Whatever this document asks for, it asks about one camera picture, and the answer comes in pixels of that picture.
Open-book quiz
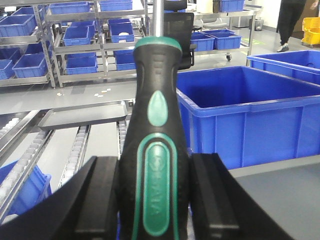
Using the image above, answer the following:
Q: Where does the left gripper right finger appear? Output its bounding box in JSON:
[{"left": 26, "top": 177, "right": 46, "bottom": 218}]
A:
[{"left": 189, "top": 153, "right": 292, "bottom": 240}]

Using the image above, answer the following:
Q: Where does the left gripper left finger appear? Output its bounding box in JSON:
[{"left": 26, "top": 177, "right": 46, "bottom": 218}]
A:
[{"left": 0, "top": 156, "right": 118, "bottom": 240}]

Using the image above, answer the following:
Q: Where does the green black screwdriver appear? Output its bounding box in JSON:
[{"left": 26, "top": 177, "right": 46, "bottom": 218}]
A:
[{"left": 118, "top": 0, "right": 189, "bottom": 240}]

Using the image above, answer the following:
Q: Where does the grey metal tray far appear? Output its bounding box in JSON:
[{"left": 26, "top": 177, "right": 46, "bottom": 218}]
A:
[{"left": 38, "top": 101, "right": 128, "bottom": 131}]

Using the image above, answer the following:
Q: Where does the large blue bin on rollers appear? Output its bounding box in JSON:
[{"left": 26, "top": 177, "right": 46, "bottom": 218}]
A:
[{"left": 176, "top": 66, "right": 320, "bottom": 169}]

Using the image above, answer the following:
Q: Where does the blue bin right rear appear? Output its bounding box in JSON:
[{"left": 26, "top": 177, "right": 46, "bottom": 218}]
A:
[{"left": 247, "top": 50, "right": 320, "bottom": 85}]

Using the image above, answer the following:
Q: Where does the steel shelf rack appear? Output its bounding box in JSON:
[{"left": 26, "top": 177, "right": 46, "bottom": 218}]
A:
[{"left": 0, "top": 0, "right": 152, "bottom": 87}]

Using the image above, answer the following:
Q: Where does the black office chair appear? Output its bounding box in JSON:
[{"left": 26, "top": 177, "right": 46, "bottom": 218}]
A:
[{"left": 163, "top": 0, "right": 194, "bottom": 70}]

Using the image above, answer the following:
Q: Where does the yellow mop bucket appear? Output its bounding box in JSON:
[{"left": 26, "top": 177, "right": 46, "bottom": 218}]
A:
[{"left": 301, "top": 17, "right": 320, "bottom": 47}]

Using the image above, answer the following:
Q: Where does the person in black trousers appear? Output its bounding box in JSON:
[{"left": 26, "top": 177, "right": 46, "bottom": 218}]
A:
[{"left": 276, "top": 0, "right": 307, "bottom": 53}]

